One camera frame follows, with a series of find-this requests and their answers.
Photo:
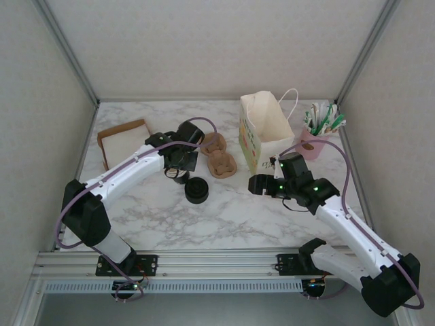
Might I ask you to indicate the cream paper cup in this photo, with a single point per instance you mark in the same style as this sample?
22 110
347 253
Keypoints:
170 174

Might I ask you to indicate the cream printed paper bag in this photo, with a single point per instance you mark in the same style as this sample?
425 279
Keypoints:
268 115

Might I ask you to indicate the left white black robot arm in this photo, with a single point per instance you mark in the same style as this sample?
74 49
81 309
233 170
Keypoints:
129 169

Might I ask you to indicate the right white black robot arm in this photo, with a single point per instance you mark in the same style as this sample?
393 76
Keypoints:
346 227

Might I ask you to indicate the pink stick holder cup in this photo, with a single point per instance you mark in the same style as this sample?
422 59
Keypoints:
311 149

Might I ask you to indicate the green white wrapped stick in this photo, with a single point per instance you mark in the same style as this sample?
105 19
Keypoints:
338 121
307 119
328 117

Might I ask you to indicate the black cup lid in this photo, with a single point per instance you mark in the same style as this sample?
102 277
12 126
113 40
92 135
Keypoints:
196 190

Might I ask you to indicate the beige wrapped stick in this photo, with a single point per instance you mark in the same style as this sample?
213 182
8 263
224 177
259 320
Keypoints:
314 112

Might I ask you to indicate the white paper napkin stack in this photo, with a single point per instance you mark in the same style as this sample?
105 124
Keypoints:
122 142

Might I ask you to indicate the brown cardboard napkin box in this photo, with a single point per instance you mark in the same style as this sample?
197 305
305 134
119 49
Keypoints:
119 129

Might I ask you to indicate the small circuit board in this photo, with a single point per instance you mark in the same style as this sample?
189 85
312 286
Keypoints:
316 285
125 287

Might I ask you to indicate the aluminium table back rail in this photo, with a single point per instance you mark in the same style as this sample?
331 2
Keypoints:
170 100

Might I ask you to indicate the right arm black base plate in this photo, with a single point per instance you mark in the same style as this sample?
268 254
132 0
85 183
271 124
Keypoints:
287 265

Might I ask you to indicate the aluminium mounting rail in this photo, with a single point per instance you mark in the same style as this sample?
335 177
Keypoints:
217 263

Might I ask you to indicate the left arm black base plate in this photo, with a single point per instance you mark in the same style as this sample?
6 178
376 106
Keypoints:
149 265

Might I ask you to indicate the aluminium frame post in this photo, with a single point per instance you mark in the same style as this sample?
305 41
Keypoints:
366 51
68 51

